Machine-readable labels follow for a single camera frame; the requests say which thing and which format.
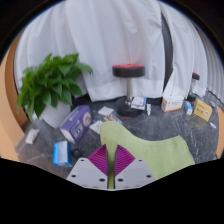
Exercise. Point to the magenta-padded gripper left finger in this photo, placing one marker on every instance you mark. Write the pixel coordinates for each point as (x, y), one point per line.
(88, 173)

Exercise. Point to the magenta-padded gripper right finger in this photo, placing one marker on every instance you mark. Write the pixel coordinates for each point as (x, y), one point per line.
(135, 173)

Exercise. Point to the light green towel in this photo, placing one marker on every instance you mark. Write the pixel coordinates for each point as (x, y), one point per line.
(150, 150)

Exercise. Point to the small black round object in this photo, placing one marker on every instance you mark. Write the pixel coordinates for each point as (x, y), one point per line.
(76, 153)

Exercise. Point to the blue and white box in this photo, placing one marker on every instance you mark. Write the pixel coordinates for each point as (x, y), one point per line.
(62, 153)

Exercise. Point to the white pill blister pack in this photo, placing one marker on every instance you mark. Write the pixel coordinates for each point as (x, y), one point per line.
(95, 126)

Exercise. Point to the purple cardboard box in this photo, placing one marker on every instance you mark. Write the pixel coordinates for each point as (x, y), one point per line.
(76, 125)

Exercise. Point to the orange pill blister pack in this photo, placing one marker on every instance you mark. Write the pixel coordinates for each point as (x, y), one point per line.
(113, 118)

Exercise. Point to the white blister card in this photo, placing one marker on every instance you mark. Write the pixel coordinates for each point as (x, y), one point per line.
(105, 111)

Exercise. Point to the small white blue tube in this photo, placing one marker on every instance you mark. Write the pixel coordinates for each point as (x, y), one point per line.
(148, 109)

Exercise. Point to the flat white blue box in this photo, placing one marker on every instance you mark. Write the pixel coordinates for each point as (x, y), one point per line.
(138, 103)

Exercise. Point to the white and orange box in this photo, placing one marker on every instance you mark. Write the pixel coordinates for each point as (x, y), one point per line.
(172, 104)

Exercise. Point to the small blue white box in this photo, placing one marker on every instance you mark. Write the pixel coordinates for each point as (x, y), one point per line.
(189, 108)

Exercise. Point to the small white sachet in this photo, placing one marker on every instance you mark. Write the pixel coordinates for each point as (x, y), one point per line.
(213, 125)

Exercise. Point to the yellow cardboard box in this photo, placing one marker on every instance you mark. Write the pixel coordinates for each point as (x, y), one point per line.
(202, 110)

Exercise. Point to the green plant in white pot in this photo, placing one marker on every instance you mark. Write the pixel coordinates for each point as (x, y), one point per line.
(53, 83)

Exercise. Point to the large black red dumbbell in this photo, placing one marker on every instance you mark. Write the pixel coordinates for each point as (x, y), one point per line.
(128, 71)

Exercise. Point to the small black red dumbbell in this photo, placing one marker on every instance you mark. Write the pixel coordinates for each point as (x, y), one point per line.
(195, 76)

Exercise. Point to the white curtain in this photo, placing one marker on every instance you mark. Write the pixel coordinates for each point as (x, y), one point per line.
(185, 50)
(100, 33)

